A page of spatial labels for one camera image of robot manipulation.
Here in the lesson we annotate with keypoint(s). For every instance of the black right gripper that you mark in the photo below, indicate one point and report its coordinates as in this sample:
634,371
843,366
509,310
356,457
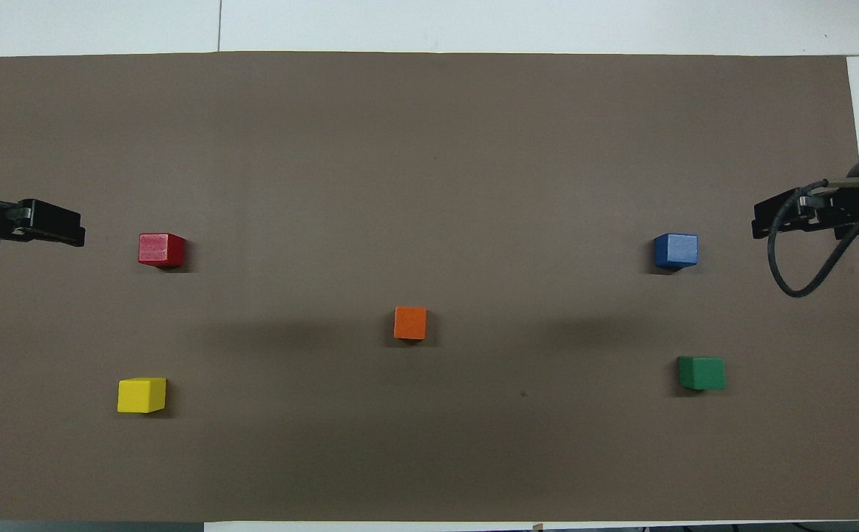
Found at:
854,210

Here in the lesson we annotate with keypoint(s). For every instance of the red wooden block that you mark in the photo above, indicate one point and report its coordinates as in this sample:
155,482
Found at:
160,250

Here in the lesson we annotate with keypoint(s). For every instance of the blue wooden block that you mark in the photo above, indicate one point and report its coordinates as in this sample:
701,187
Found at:
676,251

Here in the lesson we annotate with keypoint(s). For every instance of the green wooden block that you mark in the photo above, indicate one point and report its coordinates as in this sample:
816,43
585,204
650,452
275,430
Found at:
701,373

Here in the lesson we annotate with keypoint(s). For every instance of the yellow wooden block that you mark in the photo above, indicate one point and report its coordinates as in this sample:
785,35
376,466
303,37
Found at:
141,395

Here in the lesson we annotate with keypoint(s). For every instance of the orange wooden block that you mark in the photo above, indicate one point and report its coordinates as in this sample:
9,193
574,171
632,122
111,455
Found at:
410,324

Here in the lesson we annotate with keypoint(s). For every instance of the brown table mat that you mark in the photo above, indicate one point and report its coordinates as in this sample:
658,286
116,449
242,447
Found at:
429,148

